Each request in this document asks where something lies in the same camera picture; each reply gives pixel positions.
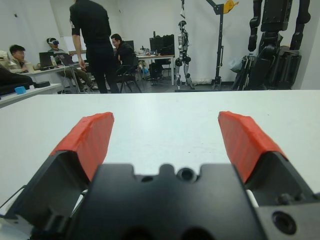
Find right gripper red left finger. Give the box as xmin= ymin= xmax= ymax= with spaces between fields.
xmin=4 ymin=111 xmax=115 ymax=233

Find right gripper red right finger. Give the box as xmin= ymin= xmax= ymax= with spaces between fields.
xmin=217 ymin=110 xmax=315 ymax=209

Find white side table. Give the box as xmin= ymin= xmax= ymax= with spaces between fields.
xmin=0 ymin=83 xmax=62 ymax=109

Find folded black cart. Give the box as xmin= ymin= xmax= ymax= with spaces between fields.
xmin=231 ymin=54 xmax=260 ymax=91

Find green plastic bag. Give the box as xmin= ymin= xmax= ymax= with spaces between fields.
xmin=229 ymin=58 xmax=244 ymax=74

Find grey office desk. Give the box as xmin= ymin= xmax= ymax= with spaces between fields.
xmin=21 ymin=62 xmax=90 ymax=95

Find black folding chair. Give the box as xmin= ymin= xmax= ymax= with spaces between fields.
xmin=116 ymin=56 xmax=144 ymax=94

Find grey purple laptop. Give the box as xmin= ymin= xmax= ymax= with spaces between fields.
xmin=56 ymin=53 xmax=74 ymax=66

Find black laptop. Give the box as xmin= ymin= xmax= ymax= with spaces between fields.
xmin=38 ymin=51 xmax=55 ymax=70

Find black carry bag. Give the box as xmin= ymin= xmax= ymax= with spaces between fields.
xmin=0 ymin=67 xmax=35 ymax=97

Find black floor crane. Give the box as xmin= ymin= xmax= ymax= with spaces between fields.
xmin=205 ymin=0 xmax=226 ymax=92

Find man in black jacket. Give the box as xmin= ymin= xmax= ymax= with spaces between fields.
xmin=109 ymin=33 xmax=140 ymax=76

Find black desk chair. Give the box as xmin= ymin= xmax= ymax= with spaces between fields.
xmin=146 ymin=62 xmax=166 ymax=87

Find person wearing VR headset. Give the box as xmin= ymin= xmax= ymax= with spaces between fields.
xmin=46 ymin=37 xmax=100 ymax=91

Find person in beige jacket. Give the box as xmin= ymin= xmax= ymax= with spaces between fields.
xmin=0 ymin=44 xmax=35 ymax=75

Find person in black t-shirt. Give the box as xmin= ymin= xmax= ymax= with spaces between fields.
xmin=68 ymin=0 xmax=120 ymax=95

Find silver humanoid robot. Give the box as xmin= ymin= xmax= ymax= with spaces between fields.
xmin=174 ymin=21 xmax=197 ymax=91

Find white desk with monitors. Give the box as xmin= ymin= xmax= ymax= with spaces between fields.
xmin=136 ymin=53 xmax=176 ymax=86

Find black computer monitor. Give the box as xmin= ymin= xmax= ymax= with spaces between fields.
xmin=149 ymin=36 xmax=165 ymax=55

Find black equipment case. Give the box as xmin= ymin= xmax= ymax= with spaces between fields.
xmin=162 ymin=34 xmax=176 ymax=56

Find black humanoid robot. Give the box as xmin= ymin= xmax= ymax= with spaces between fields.
xmin=247 ymin=0 xmax=312 ymax=91

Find yellow crane winch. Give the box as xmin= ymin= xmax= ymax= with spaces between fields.
xmin=223 ymin=0 xmax=240 ymax=15

